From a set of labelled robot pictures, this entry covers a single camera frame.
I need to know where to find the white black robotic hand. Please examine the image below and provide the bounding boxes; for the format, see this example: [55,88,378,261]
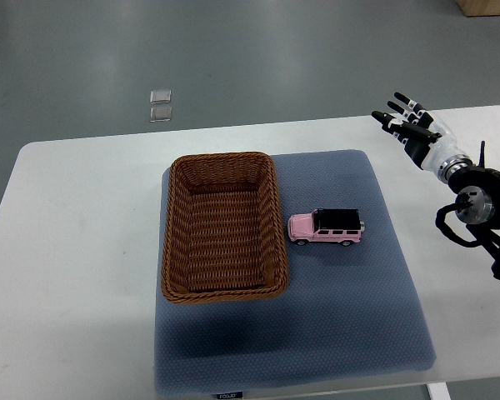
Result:
[371,92,473,183]

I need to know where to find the pink toy car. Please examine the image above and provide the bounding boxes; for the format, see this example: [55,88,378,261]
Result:
[287,208,365,247]

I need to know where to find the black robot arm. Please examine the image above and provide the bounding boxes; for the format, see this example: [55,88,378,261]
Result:
[435,142,500,281]

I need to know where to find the brown wicker basket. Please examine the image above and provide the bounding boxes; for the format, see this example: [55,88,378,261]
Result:
[160,152,289,304]

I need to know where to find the wooden box corner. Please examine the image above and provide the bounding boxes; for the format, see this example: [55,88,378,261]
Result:
[456,0,500,17]

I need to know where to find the blue grey foam mat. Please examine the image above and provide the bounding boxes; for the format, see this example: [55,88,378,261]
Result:
[154,150,436,396]

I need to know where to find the white table leg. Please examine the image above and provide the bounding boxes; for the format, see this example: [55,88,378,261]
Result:
[427,382,451,400]

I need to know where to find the upper clear floor tile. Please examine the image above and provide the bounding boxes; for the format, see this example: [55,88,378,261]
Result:
[150,89,172,104]

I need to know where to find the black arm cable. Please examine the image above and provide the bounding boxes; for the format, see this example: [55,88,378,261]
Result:
[435,202,491,248]

